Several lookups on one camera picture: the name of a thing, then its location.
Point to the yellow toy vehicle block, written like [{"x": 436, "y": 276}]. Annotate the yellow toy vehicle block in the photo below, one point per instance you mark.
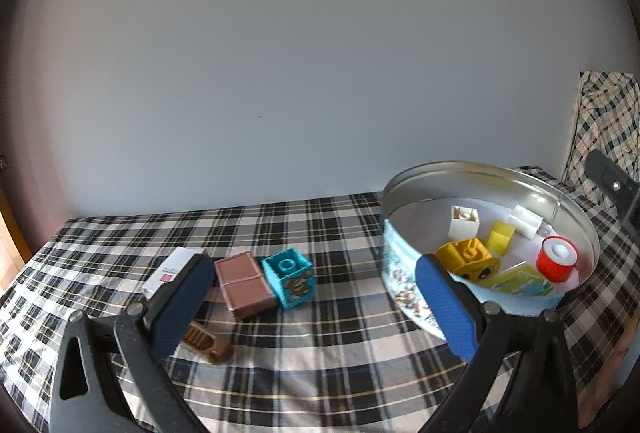
[{"x": 468, "y": 259}]

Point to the yellow cube block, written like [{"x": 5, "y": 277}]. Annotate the yellow cube block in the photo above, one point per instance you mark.
[{"x": 499, "y": 237}]

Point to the white toy building block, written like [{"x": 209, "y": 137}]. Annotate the white toy building block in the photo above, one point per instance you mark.
[{"x": 464, "y": 223}]

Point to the brown ribbed plastic comb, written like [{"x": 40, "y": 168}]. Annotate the brown ribbed plastic comb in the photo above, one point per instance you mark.
[{"x": 216, "y": 349}]

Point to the plaid cloth at right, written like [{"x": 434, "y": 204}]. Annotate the plaid cloth at right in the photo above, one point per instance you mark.
[{"x": 605, "y": 117}]

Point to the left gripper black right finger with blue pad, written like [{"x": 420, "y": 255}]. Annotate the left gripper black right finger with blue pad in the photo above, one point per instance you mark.
[{"x": 453, "y": 305}]

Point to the white small rectangular piece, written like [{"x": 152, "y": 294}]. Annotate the white small rectangular piece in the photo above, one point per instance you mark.
[{"x": 525, "y": 222}]

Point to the round blue cookie tin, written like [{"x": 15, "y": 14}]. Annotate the round blue cookie tin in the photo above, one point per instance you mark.
[{"x": 416, "y": 214}]

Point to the red tape roll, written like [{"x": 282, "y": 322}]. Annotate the red tape roll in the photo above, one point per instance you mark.
[{"x": 556, "y": 259}]

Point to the teal toy building block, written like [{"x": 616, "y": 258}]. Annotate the teal toy building block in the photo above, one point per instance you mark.
[{"x": 291, "y": 277}]

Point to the brown rectangular tin case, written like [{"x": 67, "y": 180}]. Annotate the brown rectangular tin case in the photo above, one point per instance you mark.
[{"x": 243, "y": 286}]

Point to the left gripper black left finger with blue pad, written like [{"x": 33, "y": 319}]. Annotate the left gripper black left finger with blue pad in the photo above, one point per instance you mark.
[{"x": 174, "y": 305}]

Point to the black white plaid tablecloth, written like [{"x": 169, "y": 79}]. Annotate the black white plaid tablecloth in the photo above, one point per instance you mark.
[{"x": 346, "y": 361}]

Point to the white small carton box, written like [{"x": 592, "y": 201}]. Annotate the white small carton box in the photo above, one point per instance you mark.
[{"x": 168, "y": 270}]

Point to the wooden door with knob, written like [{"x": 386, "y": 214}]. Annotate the wooden door with knob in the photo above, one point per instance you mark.
[{"x": 15, "y": 252}]

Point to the green yellow card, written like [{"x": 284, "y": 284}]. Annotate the green yellow card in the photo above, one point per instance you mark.
[{"x": 521, "y": 279}]

